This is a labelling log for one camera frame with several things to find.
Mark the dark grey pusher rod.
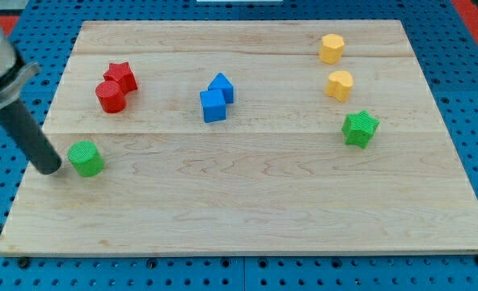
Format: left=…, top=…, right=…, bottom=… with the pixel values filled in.
left=0, top=99, right=61, bottom=175

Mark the wooden board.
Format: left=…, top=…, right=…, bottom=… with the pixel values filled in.
left=0, top=20, right=478, bottom=258

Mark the green star block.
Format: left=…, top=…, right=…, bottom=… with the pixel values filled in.
left=341, top=110, right=380, bottom=149

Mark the yellow hexagon block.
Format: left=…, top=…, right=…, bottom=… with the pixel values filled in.
left=319, top=34, right=345, bottom=64

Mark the yellow heart block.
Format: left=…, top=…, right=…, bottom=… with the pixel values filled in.
left=324, top=70, right=353, bottom=102

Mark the blue triangle block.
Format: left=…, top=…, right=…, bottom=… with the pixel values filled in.
left=207, top=72, right=235, bottom=103

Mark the blue cube block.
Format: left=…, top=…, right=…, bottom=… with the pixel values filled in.
left=200, top=90, right=226, bottom=123

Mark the green cylinder block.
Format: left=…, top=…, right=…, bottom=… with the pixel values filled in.
left=68, top=141, right=105, bottom=177

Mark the red cylinder block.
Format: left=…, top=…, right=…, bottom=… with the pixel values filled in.
left=95, top=81, right=126, bottom=113

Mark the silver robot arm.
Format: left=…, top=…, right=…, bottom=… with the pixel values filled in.
left=0, top=28, right=61, bottom=175

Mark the red star block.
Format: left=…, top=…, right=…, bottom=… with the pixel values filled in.
left=103, top=62, right=137, bottom=95

